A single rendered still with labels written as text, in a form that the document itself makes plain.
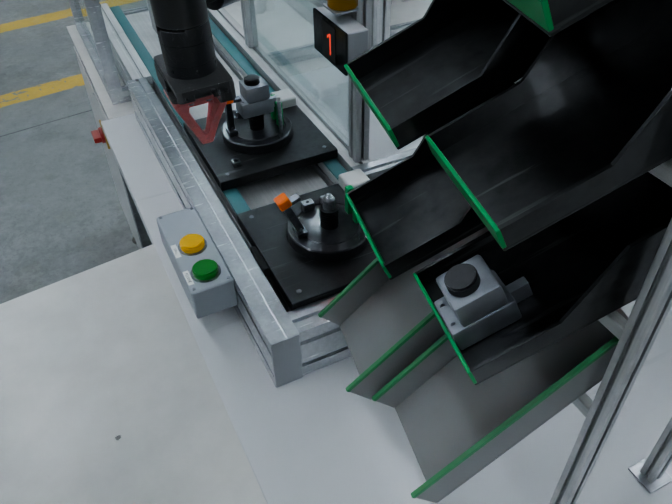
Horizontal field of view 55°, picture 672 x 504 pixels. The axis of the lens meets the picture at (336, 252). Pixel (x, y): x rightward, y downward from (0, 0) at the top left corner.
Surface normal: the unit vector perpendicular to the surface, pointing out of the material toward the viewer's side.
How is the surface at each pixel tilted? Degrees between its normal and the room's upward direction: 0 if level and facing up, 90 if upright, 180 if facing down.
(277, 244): 0
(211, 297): 90
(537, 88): 90
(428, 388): 45
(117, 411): 0
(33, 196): 0
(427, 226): 25
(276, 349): 90
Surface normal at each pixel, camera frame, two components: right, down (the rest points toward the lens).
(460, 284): -0.42, -0.59
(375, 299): -0.69, -0.38
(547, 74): 0.29, 0.64
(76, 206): -0.01, -0.75
